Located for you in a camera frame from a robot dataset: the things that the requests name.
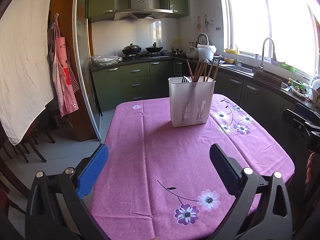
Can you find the wooden chopstick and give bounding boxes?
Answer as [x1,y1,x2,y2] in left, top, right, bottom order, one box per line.
[202,61,207,82]
[213,55,222,82]
[187,60,193,82]
[193,60,201,82]
[196,60,206,82]
[206,60,214,82]
[193,60,207,82]

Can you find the tall chrome kitchen faucet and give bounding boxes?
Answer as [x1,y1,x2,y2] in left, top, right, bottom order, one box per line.
[257,37,278,71]

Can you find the green lower kitchen cabinets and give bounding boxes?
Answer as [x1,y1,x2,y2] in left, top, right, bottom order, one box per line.
[91,56,320,156]

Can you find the person's right hand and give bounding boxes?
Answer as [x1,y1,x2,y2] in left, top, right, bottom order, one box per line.
[305,152,315,185]

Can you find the plate with food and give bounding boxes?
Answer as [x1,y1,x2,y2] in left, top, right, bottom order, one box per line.
[287,78,308,99]

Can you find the dark wooden chair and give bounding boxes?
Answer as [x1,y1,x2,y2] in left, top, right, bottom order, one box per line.
[17,118,55,163]

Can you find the purple floral tablecloth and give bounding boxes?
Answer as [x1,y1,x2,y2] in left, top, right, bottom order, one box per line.
[91,94,295,239]

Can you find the white plastic utensil holder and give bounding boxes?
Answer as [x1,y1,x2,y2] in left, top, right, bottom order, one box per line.
[168,77,215,127]

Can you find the stainless steel sink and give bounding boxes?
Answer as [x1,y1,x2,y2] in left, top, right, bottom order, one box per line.
[221,64,254,76]

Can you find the small chrome faucet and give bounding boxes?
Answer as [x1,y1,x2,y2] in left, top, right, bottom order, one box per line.
[230,43,242,67]

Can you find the yellow bowl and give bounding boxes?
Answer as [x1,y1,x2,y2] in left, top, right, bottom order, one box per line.
[223,57,234,64]

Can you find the red checkered apron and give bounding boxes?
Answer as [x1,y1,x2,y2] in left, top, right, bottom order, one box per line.
[47,14,80,117]

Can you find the white hanging cloth sheet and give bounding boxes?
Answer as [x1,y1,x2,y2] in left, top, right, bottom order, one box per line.
[0,0,54,145]

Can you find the plastic bag on counter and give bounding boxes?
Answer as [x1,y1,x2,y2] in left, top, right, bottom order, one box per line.
[91,55,123,67]

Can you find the white rice cooker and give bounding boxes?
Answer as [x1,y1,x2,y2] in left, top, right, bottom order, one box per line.
[186,46,199,59]

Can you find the black wok with lid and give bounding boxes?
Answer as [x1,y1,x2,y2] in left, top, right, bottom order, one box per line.
[122,43,142,56]

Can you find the black wok pan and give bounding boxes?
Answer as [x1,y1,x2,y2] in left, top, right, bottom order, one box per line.
[145,42,163,54]

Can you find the steel range hood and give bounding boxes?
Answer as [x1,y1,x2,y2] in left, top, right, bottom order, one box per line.
[114,0,174,21]

